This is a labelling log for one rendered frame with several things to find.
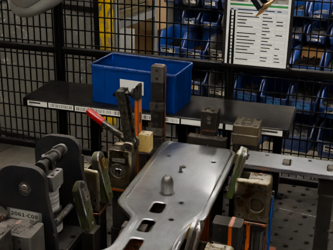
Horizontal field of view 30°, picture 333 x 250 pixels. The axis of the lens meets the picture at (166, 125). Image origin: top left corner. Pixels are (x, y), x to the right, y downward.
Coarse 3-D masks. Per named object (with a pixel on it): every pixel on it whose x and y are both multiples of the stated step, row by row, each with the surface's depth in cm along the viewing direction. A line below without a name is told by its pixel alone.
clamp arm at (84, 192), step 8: (80, 184) 136; (72, 192) 136; (80, 192) 136; (88, 192) 138; (80, 200) 136; (88, 200) 139; (80, 208) 137; (88, 208) 139; (80, 216) 138; (88, 216) 138; (80, 224) 139; (88, 224) 138; (88, 232) 139
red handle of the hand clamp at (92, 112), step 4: (88, 112) 167; (92, 112) 167; (96, 112) 167; (88, 116) 167; (92, 116) 167; (96, 116) 167; (100, 116) 167; (96, 120) 167; (100, 120) 167; (104, 120) 167; (100, 124) 167; (104, 124) 167; (108, 124) 167; (108, 128) 167; (112, 128) 167; (112, 132) 167; (116, 132) 167; (120, 132) 167; (116, 136) 167; (120, 136) 167
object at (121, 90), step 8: (120, 88) 163; (120, 96) 161; (128, 96) 162; (136, 96) 162; (120, 104) 162; (128, 104) 165; (120, 112) 163; (128, 112) 165; (128, 120) 163; (128, 128) 164; (128, 136) 165; (136, 144) 168
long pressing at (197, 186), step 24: (168, 144) 183; (192, 144) 184; (144, 168) 167; (168, 168) 168; (192, 168) 168; (216, 168) 168; (144, 192) 155; (192, 192) 155; (216, 192) 156; (144, 216) 144; (168, 216) 144; (192, 216) 144; (120, 240) 133; (144, 240) 134; (168, 240) 134
